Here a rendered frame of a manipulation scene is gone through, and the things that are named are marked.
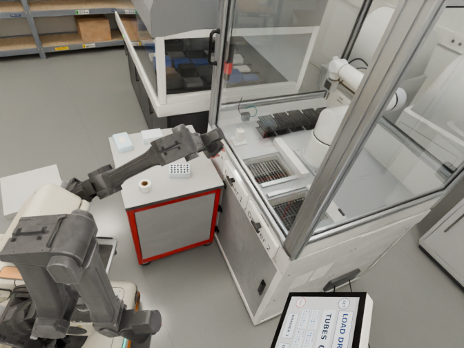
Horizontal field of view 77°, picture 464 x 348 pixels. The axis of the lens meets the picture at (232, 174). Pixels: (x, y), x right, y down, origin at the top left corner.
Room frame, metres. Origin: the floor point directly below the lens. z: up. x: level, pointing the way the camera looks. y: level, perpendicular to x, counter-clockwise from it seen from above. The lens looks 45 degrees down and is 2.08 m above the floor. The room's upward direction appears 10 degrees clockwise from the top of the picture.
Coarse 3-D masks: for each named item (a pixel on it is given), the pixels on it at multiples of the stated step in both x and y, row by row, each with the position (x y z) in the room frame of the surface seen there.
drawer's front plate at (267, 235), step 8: (248, 208) 0.96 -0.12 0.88; (256, 208) 0.93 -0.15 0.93; (248, 216) 0.95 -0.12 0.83; (256, 216) 0.89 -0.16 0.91; (264, 224) 0.84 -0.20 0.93; (264, 232) 0.81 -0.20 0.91; (272, 240) 0.76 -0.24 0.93; (264, 248) 0.78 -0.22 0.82; (272, 248) 0.74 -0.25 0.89; (272, 256) 0.73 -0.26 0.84
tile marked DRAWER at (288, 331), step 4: (288, 316) 0.41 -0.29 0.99; (292, 316) 0.41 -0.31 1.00; (296, 316) 0.41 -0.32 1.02; (288, 320) 0.40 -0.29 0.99; (292, 320) 0.40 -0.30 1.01; (296, 320) 0.39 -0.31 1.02; (288, 324) 0.39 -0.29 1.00; (292, 324) 0.38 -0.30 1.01; (284, 328) 0.37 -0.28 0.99; (288, 328) 0.37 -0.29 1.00; (292, 328) 0.37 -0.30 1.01; (284, 332) 0.36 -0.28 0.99; (288, 332) 0.36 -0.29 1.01; (292, 332) 0.35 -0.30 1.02; (284, 336) 0.34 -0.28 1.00; (288, 336) 0.34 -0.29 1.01; (292, 336) 0.34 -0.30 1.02
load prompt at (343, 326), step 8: (344, 312) 0.40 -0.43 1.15; (352, 312) 0.39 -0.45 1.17; (344, 320) 0.37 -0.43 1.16; (352, 320) 0.37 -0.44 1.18; (336, 328) 0.35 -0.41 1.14; (344, 328) 0.35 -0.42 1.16; (336, 336) 0.32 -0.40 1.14; (344, 336) 0.32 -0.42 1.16; (336, 344) 0.30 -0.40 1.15; (344, 344) 0.30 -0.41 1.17
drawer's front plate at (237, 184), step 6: (228, 162) 1.23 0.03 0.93; (228, 168) 1.20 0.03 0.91; (228, 174) 1.19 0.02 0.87; (234, 174) 1.14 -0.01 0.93; (234, 186) 1.11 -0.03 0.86; (240, 186) 1.06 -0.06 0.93; (234, 192) 1.10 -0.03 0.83; (240, 192) 1.05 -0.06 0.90; (246, 192) 1.03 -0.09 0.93; (240, 198) 1.04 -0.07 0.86; (246, 198) 1.00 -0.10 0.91; (240, 204) 1.03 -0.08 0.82
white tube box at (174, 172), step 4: (172, 164) 1.26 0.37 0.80; (176, 164) 1.26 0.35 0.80; (180, 164) 1.27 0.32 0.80; (184, 164) 1.28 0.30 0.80; (188, 164) 1.28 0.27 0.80; (172, 168) 1.22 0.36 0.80; (176, 168) 1.23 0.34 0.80; (180, 168) 1.24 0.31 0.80; (184, 168) 1.24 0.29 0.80; (188, 168) 1.25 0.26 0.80; (172, 172) 1.20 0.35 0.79; (176, 172) 1.20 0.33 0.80; (180, 172) 1.21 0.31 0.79; (184, 172) 1.22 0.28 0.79; (188, 172) 1.22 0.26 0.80; (172, 176) 1.18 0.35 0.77; (176, 176) 1.19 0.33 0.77; (180, 176) 1.20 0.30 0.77; (184, 176) 1.20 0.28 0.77; (188, 176) 1.21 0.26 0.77
